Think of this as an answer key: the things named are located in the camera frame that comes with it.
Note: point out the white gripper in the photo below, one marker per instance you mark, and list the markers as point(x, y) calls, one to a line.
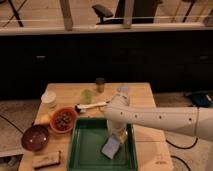
point(118, 130)

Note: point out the grey blue sponge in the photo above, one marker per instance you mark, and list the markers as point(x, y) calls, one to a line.
point(111, 147)

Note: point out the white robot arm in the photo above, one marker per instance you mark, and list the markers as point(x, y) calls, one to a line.
point(191, 121)

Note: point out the green plastic tray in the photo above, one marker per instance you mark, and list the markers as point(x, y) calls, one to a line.
point(88, 137)

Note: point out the pale blue small cup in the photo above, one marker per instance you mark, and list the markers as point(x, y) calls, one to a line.
point(123, 90)

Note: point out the green translucent cup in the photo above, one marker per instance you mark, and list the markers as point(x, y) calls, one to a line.
point(86, 96)

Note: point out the brown spice jar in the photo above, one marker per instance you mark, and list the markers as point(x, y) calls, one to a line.
point(100, 84)

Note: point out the orange bowl with nuts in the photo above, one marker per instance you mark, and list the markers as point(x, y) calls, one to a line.
point(62, 121)

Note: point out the wooden block brush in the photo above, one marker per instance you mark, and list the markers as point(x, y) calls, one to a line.
point(46, 160)

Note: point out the yellow fruit piece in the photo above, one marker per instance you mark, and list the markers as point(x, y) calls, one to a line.
point(45, 119)

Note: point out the white lidded cup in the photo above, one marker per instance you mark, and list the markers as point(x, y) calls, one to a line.
point(49, 99)

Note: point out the dark purple bowl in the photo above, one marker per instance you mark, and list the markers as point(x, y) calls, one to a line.
point(35, 138)

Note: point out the dark cabinet counter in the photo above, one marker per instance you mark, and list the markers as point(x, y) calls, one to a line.
point(167, 60)

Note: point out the dark bag on floor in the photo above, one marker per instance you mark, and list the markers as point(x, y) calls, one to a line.
point(199, 99)

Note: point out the black office chair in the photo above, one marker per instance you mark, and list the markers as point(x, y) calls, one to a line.
point(105, 15)

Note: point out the white handled tool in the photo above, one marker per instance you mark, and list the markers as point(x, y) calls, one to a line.
point(82, 108)

